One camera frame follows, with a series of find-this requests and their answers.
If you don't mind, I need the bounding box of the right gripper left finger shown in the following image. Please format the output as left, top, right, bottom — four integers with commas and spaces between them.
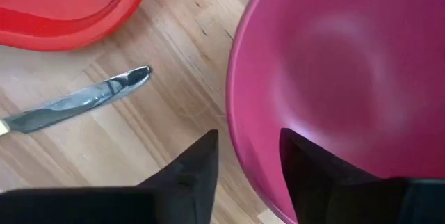
0, 129, 220, 224

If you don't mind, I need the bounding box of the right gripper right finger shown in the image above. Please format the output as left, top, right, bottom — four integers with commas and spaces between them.
279, 127, 445, 224

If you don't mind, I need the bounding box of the cream-handled table knife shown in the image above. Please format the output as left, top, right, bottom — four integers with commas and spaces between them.
0, 65, 154, 138

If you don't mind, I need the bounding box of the magenta plastic bowl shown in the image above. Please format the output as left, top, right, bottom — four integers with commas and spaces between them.
225, 0, 445, 224

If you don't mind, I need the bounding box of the red plastic tray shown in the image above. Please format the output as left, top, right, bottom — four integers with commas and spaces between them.
0, 0, 154, 53

